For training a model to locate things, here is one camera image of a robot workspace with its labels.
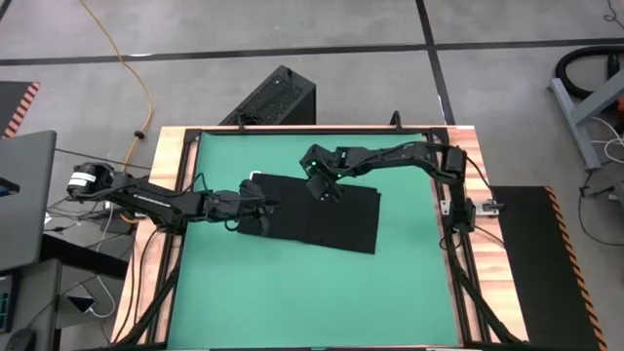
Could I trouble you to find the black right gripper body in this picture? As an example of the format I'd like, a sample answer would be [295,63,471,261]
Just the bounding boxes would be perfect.
[304,173,343,204]

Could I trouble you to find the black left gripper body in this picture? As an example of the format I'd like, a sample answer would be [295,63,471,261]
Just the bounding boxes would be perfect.
[209,178,272,238]

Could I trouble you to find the black towel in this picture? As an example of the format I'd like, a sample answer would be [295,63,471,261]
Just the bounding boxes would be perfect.
[236,170,382,255]

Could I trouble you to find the teal work table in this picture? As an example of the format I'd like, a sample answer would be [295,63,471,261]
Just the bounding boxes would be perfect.
[114,124,530,351]

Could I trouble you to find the green table mat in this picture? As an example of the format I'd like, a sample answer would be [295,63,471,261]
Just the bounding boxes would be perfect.
[165,131,462,350]

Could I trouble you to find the black computer tower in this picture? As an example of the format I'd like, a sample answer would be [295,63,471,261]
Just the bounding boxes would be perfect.
[218,64,317,127]

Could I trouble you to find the black phone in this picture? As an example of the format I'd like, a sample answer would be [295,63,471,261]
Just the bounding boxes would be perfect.
[65,293,98,316]

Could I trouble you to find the grey laptop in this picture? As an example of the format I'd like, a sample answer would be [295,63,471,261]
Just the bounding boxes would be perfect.
[0,129,59,274]

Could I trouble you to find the black hazard-striped floor mat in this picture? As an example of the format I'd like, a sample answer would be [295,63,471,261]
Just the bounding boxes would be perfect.
[0,80,42,140]
[489,184,609,351]

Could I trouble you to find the black computer mouse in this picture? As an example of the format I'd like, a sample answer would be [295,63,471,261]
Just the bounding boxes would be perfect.
[3,328,38,351]

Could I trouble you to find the grey metal stand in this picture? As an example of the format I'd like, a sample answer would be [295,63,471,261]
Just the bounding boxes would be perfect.
[548,67,624,172]

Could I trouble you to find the long yellow extension cable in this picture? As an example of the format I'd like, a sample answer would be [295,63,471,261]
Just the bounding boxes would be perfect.
[77,0,155,172]

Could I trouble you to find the white charging cable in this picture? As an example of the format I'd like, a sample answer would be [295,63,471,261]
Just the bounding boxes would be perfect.
[87,275,118,321]

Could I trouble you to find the black cable bundle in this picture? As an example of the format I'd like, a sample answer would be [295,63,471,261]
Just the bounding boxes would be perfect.
[46,194,142,235]

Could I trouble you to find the black looped floor cable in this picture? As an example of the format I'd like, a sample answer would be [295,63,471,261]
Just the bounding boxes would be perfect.
[577,160,624,248]

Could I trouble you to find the white floor cables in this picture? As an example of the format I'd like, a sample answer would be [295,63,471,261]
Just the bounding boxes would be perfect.
[587,115,624,165]

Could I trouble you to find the black hose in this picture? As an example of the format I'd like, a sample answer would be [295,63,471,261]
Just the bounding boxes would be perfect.
[555,45,624,101]

